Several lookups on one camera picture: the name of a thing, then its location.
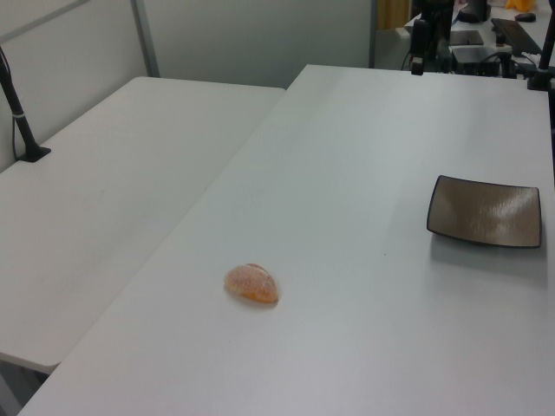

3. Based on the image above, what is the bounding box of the black monitor stand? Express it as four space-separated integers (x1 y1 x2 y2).
457 0 492 24

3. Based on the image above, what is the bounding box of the black computer keyboard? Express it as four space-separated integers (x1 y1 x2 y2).
491 17 543 55

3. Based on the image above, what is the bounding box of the square brown ceramic plate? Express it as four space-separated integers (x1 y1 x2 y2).
426 174 543 250

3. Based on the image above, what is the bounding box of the thin black stand cable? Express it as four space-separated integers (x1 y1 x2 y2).
11 116 22 162

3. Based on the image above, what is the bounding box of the grey metal tray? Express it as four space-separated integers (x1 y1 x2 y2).
451 46 500 66

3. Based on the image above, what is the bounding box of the grey partition frame post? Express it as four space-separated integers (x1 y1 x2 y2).
367 0 379 69

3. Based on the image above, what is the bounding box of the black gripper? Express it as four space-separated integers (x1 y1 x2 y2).
410 18 430 77

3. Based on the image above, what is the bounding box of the black camera stand pole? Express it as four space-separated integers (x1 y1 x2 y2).
0 45 52 164

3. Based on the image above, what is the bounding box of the black clamped camera pole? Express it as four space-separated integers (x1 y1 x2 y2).
526 23 555 91

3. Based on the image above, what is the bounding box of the orange sugared bread roll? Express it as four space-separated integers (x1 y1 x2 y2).
223 262 280 304

